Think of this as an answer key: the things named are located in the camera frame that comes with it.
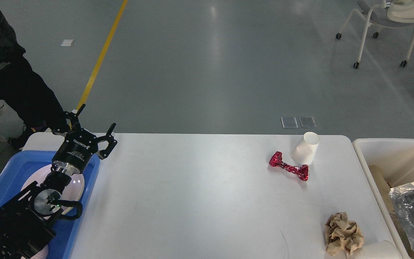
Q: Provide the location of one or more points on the floor socket plates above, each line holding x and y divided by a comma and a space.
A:
300, 122

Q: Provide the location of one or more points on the red foil wrapper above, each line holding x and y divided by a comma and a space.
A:
301, 171

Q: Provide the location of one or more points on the white paper cup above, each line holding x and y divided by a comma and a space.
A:
304, 151

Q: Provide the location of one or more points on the brown paper ball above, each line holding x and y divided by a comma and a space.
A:
342, 234

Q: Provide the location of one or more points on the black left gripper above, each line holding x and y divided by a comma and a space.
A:
79, 144

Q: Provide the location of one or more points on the pink plate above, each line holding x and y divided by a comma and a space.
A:
72, 192

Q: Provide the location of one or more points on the white chair on wheels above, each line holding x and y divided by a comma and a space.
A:
384, 14

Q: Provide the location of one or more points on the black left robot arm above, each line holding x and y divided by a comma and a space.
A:
58, 179

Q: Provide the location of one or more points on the white paper roll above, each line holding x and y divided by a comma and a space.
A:
379, 250

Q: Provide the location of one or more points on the blue plastic tray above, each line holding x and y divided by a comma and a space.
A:
20, 167

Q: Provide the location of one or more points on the white floor label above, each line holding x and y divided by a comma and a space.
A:
67, 42

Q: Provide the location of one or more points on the person in black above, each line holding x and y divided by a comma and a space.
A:
25, 91

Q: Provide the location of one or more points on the beige waste bin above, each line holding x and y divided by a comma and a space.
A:
395, 157

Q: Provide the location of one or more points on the brown paper bag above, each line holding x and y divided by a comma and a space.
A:
384, 188

